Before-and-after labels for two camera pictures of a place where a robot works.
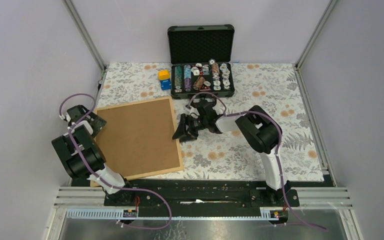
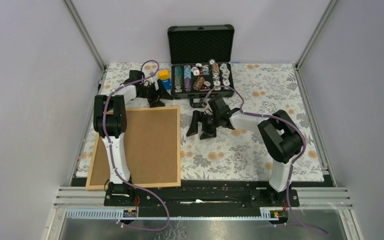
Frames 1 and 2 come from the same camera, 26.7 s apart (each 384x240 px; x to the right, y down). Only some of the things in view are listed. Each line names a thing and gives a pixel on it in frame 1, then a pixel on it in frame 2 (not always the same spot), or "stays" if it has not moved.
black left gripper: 99,122 -> 154,102
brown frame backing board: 138,139 stays
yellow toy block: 164,74 stays
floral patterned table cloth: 225,156 stays
